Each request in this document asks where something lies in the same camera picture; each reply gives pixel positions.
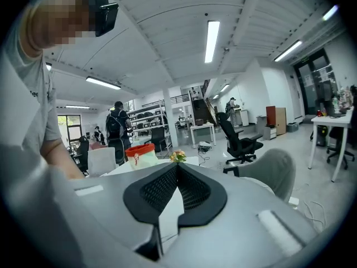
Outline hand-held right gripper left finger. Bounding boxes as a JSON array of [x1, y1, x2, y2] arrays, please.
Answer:
[[68, 162, 179, 262]]

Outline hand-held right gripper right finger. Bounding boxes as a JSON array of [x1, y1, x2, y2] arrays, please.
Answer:
[[164, 162, 319, 268]]

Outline person's left forearm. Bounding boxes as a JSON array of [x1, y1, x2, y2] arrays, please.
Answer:
[[40, 137, 84, 180]]

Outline white plastic chair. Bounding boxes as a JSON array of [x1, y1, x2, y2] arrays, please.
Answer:
[[88, 146, 117, 178]]

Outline grey upholstered chair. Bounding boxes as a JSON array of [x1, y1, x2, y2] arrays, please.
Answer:
[[223, 148, 297, 203]]

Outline red-rimmed fabric storage bag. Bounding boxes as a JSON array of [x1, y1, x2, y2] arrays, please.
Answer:
[[124, 142, 160, 171]]

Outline black office chair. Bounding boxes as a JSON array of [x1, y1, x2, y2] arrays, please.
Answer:
[[144, 126, 168, 153], [216, 112, 264, 165], [326, 126, 355, 170]]

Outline small white drawer cabinet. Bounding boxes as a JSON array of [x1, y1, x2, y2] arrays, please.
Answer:
[[263, 125, 277, 141]]

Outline potted orange flowers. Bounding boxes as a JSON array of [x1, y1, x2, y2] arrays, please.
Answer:
[[169, 149, 187, 164]]

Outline metal storage shelving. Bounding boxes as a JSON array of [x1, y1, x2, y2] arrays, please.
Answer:
[[127, 99, 172, 150]]

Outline white counter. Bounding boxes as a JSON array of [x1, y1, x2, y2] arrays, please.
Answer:
[[237, 109, 249, 127]]

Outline small white table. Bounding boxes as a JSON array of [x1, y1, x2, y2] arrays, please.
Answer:
[[189, 122, 217, 150]]

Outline wooden cabinet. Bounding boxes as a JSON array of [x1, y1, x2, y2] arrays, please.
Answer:
[[266, 106, 287, 136]]

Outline white column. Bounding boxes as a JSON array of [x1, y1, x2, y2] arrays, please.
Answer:
[[162, 87, 179, 148]]

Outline dark staircase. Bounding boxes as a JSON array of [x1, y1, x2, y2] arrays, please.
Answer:
[[191, 89, 218, 127]]

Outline black balcony railing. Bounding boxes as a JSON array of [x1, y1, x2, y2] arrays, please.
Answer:
[[170, 93, 190, 105]]

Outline white office desk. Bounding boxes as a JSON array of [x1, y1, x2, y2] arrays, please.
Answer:
[[307, 110, 355, 183]]

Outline person's grey t-shirt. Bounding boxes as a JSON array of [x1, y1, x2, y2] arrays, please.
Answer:
[[0, 23, 64, 178]]

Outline dark double door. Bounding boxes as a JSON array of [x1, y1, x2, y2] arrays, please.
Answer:
[[292, 47, 335, 117]]

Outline person's head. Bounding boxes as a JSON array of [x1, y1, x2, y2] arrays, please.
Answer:
[[21, 0, 97, 58]]

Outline white floor cable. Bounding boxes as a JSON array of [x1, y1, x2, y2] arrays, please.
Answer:
[[302, 199, 327, 231]]

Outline black head-mounted camera rig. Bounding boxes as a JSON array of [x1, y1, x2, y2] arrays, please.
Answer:
[[82, 0, 120, 38]]

